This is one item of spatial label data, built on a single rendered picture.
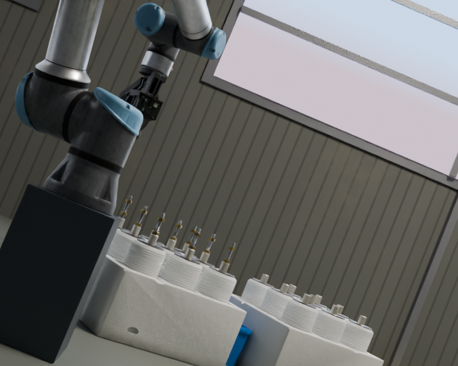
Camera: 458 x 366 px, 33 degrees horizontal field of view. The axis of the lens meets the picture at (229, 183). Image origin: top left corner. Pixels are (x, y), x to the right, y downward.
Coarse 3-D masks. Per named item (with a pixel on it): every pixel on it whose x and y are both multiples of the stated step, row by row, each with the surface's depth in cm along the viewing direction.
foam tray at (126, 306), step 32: (96, 288) 202; (128, 288) 194; (160, 288) 198; (96, 320) 195; (128, 320) 195; (160, 320) 200; (192, 320) 204; (224, 320) 209; (160, 352) 201; (192, 352) 206; (224, 352) 211
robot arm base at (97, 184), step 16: (64, 160) 157; (80, 160) 154; (96, 160) 154; (48, 176) 157; (64, 176) 153; (80, 176) 153; (96, 176) 154; (112, 176) 157; (64, 192) 152; (80, 192) 152; (96, 192) 153; (112, 192) 157; (96, 208) 154; (112, 208) 157
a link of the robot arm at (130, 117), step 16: (80, 96) 158; (96, 96) 156; (112, 96) 155; (80, 112) 156; (96, 112) 155; (112, 112) 154; (128, 112) 156; (64, 128) 158; (80, 128) 156; (96, 128) 155; (112, 128) 155; (128, 128) 156; (80, 144) 155; (96, 144) 154; (112, 144) 155; (128, 144) 158; (112, 160) 156
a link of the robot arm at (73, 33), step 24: (72, 0) 156; (96, 0) 157; (72, 24) 157; (96, 24) 160; (48, 48) 160; (72, 48) 158; (48, 72) 157; (72, 72) 159; (24, 96) 160; (48, 96) 158; (72, 96) 158; (24, 120) 162; (48, 120) 159
